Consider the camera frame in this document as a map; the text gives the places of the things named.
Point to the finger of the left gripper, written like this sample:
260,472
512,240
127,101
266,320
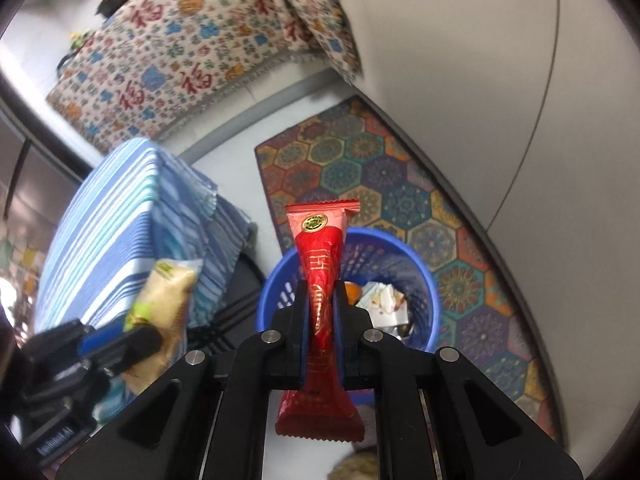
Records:
130,348
101,337

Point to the pale yellow snack packet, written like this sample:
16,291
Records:
164,303

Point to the patterned fu character cloth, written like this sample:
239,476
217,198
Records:
158,63

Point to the red snack wrapper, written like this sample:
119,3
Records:
321,409

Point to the blue striped tablecloth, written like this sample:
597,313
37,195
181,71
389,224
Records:
140,205

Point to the colourful hexagon floor mat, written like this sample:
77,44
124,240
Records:
348,151

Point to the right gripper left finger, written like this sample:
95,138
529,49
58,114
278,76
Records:
202,419

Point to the blue plastic trash basket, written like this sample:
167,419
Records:
380,274

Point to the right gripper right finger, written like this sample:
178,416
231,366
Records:
437,415

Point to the red white paper carton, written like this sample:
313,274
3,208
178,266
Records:
386,305

